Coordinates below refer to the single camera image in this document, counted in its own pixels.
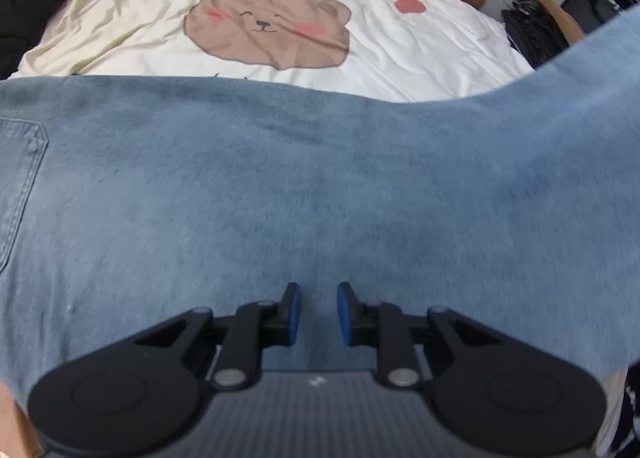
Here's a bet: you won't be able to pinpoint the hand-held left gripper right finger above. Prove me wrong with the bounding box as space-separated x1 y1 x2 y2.
335 281 502 389

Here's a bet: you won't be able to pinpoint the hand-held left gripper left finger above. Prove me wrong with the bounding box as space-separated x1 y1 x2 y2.
135 281 303 388

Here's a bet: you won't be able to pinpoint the bear print bed sheet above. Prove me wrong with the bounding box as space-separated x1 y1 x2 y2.
10 0 536 104

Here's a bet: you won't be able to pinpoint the black clothes pile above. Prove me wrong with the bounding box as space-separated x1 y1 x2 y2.
0 0 136 81

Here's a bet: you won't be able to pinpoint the person's left leg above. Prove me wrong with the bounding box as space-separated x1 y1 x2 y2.
0 383 45 458

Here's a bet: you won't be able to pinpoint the blue denim pants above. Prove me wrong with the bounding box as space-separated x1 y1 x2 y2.
0 3 640 409

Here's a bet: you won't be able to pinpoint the black patterned garment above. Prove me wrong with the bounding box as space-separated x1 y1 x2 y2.
501 0 571 66

